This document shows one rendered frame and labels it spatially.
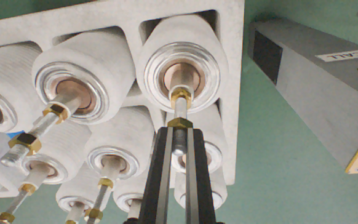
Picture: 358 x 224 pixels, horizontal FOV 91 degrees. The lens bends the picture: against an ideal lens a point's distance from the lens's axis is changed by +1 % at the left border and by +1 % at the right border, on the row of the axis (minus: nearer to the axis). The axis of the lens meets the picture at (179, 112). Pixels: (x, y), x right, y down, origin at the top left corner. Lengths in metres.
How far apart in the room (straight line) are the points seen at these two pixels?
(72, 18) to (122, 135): 0.16
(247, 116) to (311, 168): 0.38
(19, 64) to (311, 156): 0.79
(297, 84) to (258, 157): 0.47
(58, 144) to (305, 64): 0.35
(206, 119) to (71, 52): 0.17
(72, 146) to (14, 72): 0.13
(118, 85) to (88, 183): 0.24
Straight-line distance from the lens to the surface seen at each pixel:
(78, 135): 0.34
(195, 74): 0.18
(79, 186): 0.40
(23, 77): 0.29
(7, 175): 0.63
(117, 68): 0.22
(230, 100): 0.28
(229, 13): 0.24
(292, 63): 0.27
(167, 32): 0.17
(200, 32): 0.17
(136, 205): 0.36
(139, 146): 0.26
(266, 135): 0.62
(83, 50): 0.21
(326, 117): 0.23
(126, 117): 0.29
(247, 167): 0.73
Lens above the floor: 0.41
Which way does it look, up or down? 54 degrees down
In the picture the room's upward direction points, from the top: 177 degrees counter-clockwise
